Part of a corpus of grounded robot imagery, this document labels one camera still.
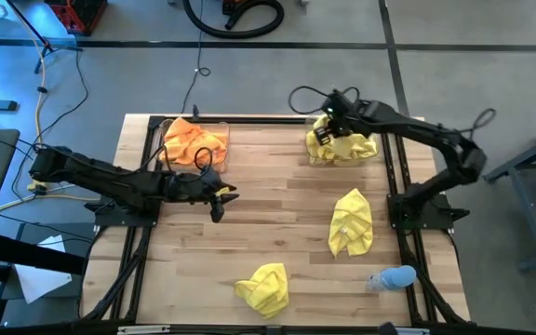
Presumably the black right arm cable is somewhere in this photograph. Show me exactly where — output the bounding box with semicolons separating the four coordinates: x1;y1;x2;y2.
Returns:
288;85;498;141

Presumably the clear plastic bin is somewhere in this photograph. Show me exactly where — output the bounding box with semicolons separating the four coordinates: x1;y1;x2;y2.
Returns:
154;116;231;175
303;114;383;168

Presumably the black corrugated vacuum hose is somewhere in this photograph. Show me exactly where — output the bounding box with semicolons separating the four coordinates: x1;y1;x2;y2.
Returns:
182;0;286;40

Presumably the light blue plastic bottle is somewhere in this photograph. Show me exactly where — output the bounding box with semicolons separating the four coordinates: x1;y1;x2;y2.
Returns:
365;264;417;293

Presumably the cream floor cable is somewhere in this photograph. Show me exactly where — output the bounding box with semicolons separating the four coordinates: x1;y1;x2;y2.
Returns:
0;183;101;215

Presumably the black tripod stand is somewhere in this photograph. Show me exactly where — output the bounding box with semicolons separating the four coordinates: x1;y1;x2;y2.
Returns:
5;0;85;75

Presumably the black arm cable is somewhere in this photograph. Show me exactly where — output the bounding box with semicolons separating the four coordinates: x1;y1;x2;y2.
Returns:
33;141;215;178
288;85;498;141

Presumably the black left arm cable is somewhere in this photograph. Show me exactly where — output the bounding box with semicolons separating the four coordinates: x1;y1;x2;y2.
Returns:
33;141;215;178

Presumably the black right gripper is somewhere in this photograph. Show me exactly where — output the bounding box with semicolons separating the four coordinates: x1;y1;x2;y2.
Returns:
316;90;360;148

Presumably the black desk base beam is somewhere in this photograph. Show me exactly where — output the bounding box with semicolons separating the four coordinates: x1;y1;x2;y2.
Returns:
0;231;87;276

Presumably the white paper sheet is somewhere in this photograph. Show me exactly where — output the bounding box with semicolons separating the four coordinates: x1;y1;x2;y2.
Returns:
14;234;74;305

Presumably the red black tool case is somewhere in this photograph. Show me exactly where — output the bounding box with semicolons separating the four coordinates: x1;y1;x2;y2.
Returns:
43;0;110;37

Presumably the thin black floor cable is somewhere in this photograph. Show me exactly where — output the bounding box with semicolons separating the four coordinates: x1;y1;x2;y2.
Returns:
180;0;212;115

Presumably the curved black floor cable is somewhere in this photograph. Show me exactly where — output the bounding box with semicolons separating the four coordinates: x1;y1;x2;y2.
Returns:
10;46;90;202

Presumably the black aluminium table frame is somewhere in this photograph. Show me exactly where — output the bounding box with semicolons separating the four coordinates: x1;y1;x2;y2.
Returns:
74;114;474;335

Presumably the yellow extension cable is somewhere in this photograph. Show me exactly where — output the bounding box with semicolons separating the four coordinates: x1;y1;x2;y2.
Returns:
16;11;50;193

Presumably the grey metal cart frame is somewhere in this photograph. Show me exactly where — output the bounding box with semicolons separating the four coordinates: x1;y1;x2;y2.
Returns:
483;118;536;275

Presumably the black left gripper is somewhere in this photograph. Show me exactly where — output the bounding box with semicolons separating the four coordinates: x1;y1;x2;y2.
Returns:
177;174;241;223

